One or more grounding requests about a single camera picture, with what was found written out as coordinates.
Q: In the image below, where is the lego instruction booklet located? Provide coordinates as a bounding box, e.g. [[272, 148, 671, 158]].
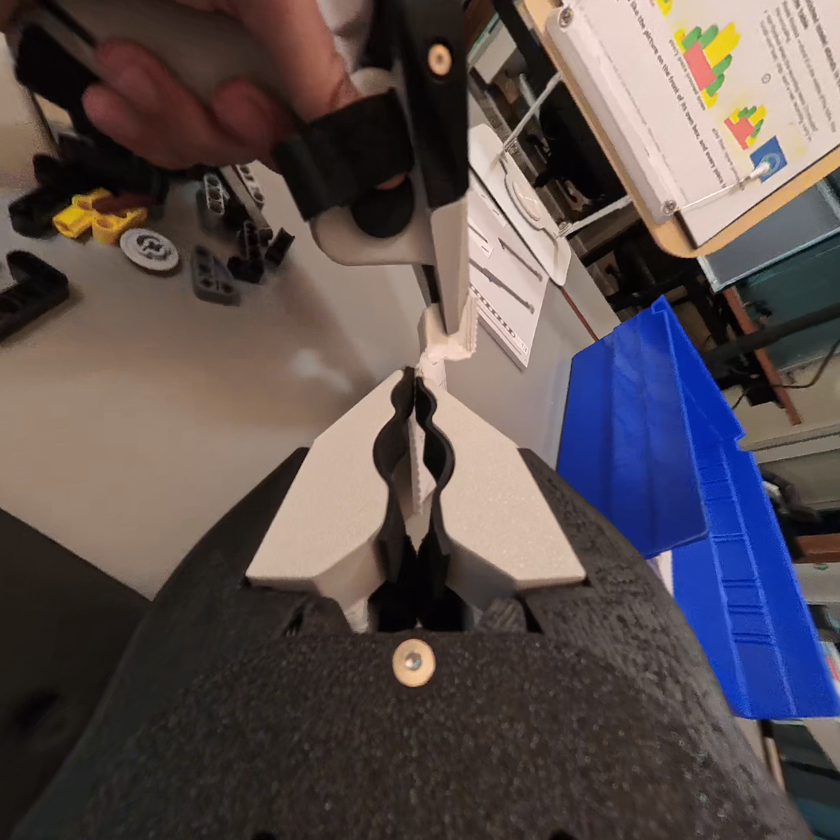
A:
[[467, 190, 549, 370]]

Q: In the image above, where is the small white paper bag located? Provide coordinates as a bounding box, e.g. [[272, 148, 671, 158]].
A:
[[403, 303, 476, 519]]

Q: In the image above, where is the pile of mixed lego pieces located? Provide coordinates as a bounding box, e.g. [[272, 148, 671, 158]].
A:
[[8, 147, 296, 308]]

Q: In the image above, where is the person's left hand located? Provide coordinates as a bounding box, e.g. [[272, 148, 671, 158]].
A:
[[82, 0, 389, 173]]

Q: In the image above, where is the black angled lego beam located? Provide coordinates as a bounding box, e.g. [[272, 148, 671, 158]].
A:
[[0, 251, 70, 343]]

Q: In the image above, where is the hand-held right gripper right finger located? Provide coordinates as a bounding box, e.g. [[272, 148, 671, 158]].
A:
[[416, 377, 588, 618]]

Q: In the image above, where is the wooden instruction sign board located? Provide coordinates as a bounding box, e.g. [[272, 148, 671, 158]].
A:
[[521, 0, 840, 258]]

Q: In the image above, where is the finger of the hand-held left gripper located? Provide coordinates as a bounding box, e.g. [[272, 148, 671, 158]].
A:
[[425, 196, 475, 337]]

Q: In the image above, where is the blue plastic bin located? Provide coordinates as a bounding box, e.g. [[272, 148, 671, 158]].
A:
[[556, 295, 840, 721]]

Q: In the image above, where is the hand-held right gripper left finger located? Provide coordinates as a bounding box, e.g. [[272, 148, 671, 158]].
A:
[[245, 367, 417, 634]]

